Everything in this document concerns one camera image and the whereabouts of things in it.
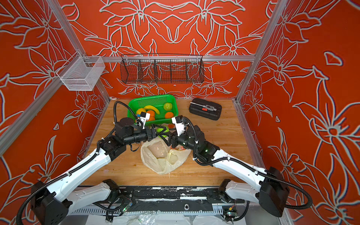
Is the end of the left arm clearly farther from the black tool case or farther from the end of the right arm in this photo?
the black tool case

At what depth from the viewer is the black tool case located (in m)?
1.05

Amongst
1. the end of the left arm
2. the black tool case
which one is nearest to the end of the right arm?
the end of the left arm
